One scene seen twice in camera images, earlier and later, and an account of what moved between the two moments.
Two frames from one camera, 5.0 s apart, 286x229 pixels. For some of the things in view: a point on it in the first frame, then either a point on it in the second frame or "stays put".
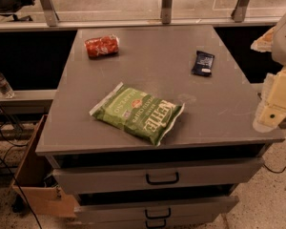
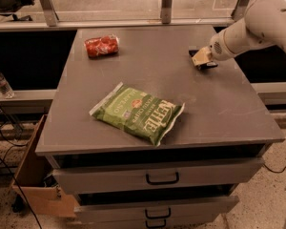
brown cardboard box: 36,187 stays put
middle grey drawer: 173,207 stays put
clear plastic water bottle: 1,84 stays put
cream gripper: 285,43 → 219,50
